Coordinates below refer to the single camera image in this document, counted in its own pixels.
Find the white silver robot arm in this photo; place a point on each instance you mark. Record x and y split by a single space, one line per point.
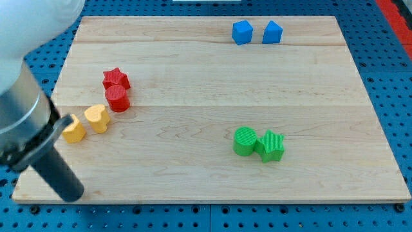
25 25

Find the light wooden board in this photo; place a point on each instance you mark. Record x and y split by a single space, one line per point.
192 87

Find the green cylinder block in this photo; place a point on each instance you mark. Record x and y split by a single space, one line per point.
244 141

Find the green star block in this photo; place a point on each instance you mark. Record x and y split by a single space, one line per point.
270 146

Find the red cylinder block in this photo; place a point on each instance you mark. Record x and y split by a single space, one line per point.
117 98

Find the blue cube block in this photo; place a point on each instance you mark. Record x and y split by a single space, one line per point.
242 32

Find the red star block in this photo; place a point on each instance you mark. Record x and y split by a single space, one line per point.
115 77

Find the blue triangular block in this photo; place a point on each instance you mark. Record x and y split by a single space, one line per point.
272 34

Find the yellow heart block right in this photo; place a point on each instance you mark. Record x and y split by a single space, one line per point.
98 118

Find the yellow heart block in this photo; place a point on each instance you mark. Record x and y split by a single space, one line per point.
74 132
98 118

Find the yellow heart block left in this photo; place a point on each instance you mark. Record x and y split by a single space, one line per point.
74 132

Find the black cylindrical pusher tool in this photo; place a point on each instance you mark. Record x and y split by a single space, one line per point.
41 155

